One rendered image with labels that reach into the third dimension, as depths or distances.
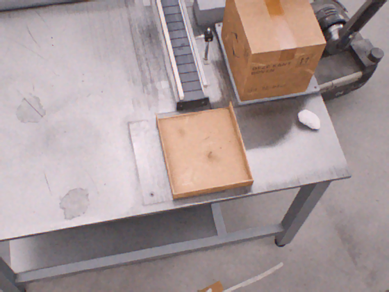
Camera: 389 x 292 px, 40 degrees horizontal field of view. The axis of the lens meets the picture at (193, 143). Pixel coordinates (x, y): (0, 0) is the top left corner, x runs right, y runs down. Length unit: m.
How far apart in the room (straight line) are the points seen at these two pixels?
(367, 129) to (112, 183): 1.64
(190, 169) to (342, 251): 1.12
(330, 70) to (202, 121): 1.13
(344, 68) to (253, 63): 1.20
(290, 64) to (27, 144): 0.89
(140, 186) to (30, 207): 0.35
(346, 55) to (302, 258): 1.05
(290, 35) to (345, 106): 1.35
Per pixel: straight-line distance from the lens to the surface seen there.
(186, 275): 2.50
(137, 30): 2.07
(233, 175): 1.76
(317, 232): 2.65
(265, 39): 1.70
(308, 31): 1.75
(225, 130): 1.83
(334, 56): 2.88
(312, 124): 1.88
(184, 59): 1.93
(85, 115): 1.87
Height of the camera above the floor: 2.41
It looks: 61 degrees down
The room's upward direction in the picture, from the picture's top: 6 degrees clockwise
